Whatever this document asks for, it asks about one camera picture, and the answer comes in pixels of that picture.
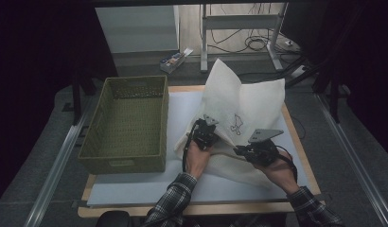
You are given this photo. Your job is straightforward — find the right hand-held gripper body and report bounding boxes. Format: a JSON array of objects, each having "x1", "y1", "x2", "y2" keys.
[{"x1": 244, "y1": 128, "x2": 285, "y2": 166}]

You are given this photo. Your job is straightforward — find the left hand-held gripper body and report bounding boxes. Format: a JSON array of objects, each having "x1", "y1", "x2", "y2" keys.
[{"x1": 191, "y1": 113, "x2": 220, "y2": 151}]

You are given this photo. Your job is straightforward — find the white mesh laundry bag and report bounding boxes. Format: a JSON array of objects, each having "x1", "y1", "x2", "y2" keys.
[{"x1": 173, "y1": 57, "x2": 286, "y2": 190}]

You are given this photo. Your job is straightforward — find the green woven basket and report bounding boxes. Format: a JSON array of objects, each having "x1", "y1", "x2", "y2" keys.
[{"x1": 78, "y1": 75, "x2": 169, "y2": 175}]

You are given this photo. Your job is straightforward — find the person's left hand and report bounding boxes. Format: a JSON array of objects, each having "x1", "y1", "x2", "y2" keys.
[{"x1": 185, "y1": 143, "x2": 214, "y2": 181}]

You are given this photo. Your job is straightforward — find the person's right hand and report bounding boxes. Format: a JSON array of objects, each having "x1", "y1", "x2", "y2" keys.
[{"x1": 260, "y1": 150, "x2": 301, "y2": 195}]

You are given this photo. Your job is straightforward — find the white power strip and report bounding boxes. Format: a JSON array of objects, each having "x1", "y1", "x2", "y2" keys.
[{"x1": 290, "y1": 64, "x2": 309, "y2": 79}]

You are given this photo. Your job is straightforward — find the black metal stand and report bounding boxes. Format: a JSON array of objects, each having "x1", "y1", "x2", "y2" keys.
[
  {"x1": 311, "y1": 62, "x2": 342, "y2": 124},
  {"x1": 70, "y1": 75, "x2": 98, "y2": 126}
]

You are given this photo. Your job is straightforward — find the black rounded object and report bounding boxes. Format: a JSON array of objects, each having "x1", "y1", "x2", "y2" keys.
[{"x1": 96, "y1": 210, "x2": 133, "y2": 227}]

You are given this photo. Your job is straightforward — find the white cabinet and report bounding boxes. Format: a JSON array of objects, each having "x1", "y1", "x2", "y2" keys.
[{"x1": 95, "y1": 4, "x2": 181, "y2": 54}]

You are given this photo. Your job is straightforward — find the dark curtain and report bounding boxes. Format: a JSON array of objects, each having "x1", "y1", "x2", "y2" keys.
[
  {"x1": 0, "y1": 0, "x2": 118, "y2": 206},
  {"x1": 321, "y1": 0, "x2": 388, "y2": 152}
]

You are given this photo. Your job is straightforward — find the left hand-held gripper black cable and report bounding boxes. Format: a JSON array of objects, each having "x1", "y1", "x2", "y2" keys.
[{"x1": 181, "y1": 122, "x2": 200, "y2": 174}]

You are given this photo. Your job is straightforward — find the hand-held gripper black cable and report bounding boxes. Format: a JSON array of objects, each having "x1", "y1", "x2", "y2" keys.
[
  {"x1": 275, "y1": 145, "x2": 299, "y2": 184},
  {"x1": 181, "y1": 122, "x2": 200, "y2": 174}
]

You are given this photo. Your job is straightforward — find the right hand-held gripper black cable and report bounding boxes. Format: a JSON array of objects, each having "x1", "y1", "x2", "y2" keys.
[{"x1": 275, "y1": 145, "x2": 299, "y2": 184}]

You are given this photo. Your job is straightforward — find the long black floor cable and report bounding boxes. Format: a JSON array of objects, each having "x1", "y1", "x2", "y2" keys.
[{"x1": 238, "y1": 69, "x2": 292, "y2": 83}]

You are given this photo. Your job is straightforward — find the aluminium rail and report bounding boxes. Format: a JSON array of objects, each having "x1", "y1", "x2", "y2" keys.
[
  {"x1": 23, "y1": 103, "x2": 92, "y2": 227},
  {"x1": 314, "y1": 93, "x2": 388, "y2": 227}
]

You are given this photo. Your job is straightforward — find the black floor cable bundle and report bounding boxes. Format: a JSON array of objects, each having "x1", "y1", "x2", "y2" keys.
[{"x1": 207, "y1": 3, "x2": 299, "y2": 55}]

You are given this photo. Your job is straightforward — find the white metal desk frame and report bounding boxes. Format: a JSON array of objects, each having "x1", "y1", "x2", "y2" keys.
[{"x1": 200, "y1": 3, "x2": 290, "y2": 74}]

